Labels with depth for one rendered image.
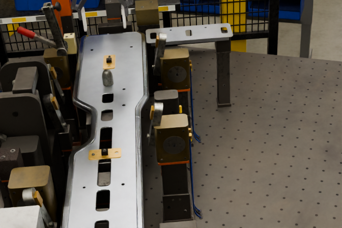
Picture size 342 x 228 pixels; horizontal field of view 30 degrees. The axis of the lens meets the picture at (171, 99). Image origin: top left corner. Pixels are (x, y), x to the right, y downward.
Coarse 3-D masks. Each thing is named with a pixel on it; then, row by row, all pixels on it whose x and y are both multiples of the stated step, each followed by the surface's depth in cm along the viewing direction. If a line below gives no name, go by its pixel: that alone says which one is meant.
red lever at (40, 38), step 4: (20, 28) 194; (24, 28) 194; (20, 32) 194; (24, 32) 194; (28, 32) 194; (32, 32) 195; (28, 36) 195; (32, 36) 195; (36, 36) 195; (40, 36) 196; (40, 40) 196; (44, 40) 196; (48, 40) 197; (48, 44) 197; (52, 44) 197; (56, 48) 198
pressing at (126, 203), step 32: (128, 32) 219; (96, 64) 202; (128, 64) 201; (96, 96) 187; (128, 96) 186; (96, 128) 173; (128, 128) 173; (96, 160) 162; (128, 160) 161; (64, 192) 153; (96, 192) 152; (128, 192) 151; (64, 224) 143; (128, 224) 143
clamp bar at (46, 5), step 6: (48, 6) 189; (54, 6) 191; (60, 6) 191; (42, 12) 191; (48, 12) 190; (48, 18) 191; (54, 18) 194; (48, 24) 192; (54, 24) 192; (54, 30) 193; (60, 30) 197; (54, 36) 194; (60, 36) 195; (60, 42) 196; (66, 48) 200
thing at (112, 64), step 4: (104, 56) 205; (112, 56) 205; (104, 60) 203; (108, 60) 201; (112, 60) 203; (104, 64) 201; (108, 64) 201; (112, 64) 201; (104, 68) 199; (108, 68) 199; (112, 68) 199
